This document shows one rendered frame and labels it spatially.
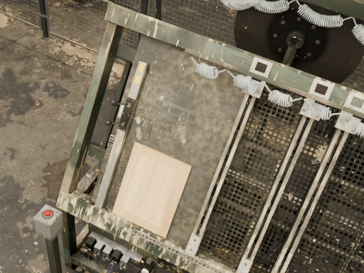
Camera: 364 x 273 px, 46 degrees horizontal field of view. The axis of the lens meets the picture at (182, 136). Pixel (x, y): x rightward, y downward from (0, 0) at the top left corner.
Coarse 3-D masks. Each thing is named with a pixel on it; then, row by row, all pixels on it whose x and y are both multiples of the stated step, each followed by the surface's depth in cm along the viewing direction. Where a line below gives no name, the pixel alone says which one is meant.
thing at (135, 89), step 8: (136, 72) 244; (144, 72) 243; (136, 88) 246; (128, 96) 248; (136, 96) 247; (128, 128) 255; (120, 136) 254; (120, 144) 254; (112, 152) 257; (120, 152) 258; (112, 160) 258; (112, 168) 259; (104, 176) 261; (112, 176) 261; (104, 184) 262; (104, 192) 263; (96, 200) 265; (104, 200) 265
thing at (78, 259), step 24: (264, 144) 344; (96, 168) 302; (72, 216) 294; (72, 240) 317; (240, 240) 320; (360, 240) 372; (72, 264) 331; (96, 264) 316; (168, 264) 311; (264, 264) 262
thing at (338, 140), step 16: (352, 96) 207; (336, 128) 218; (352, 128) 199; (336, 144) 219; (320, 176) 221; (320, 192) 222; (304, 208) 226; (304, 224) 227; (288, 240) 231; (288, 256) 232; (272, 272) 236
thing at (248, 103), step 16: (256, 64) 218; (272, 64) 215; (256, 80) 206; (256, 96) 220; (240, 112) 227; (240, 128) 229; (224, 160) 235; (224, 176) 235; (208, 192) 240; (208, 208) 245; (192, 240) 247
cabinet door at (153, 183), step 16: (144, 160) 254; (160, 160) 251; (176, 160) 248; (128, 176) 259; (144, 176) 256; (160, 176) 253; (176, 176) 250; (128, 192) 261; (144, 192) 258; (160, 192) 254; (176, 192) 251; (128, 208) 262; (144, 208) 259; (160, 208) 256; (176, 208) 253; (144, 224) 261; (160, 224) 258
